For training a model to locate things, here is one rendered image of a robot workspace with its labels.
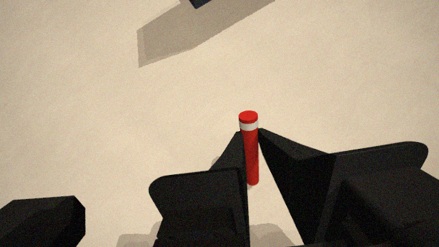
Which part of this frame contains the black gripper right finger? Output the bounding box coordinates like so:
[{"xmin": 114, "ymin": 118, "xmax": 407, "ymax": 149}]
[{"xmin": 258, "ymin": 128, "xmax": 428, "ymax": 244}]

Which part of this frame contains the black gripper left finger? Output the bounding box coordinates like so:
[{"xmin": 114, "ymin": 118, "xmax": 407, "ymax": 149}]
[{"xmin": 149, "ymin": 131, "xmax": 250, "ymax": 247}]

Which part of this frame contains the dark grey sloped panel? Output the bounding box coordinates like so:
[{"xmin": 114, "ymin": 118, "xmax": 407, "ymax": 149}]
[{"xmin": 189, "ymin": 0, "xmax": 212, "ymax": 9}]

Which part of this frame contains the red peg with white band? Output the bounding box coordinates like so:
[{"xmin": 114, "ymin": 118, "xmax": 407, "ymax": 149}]
[{"xmin": 239, "ymin": 110, "xmax": 259, "ymax": 186}]

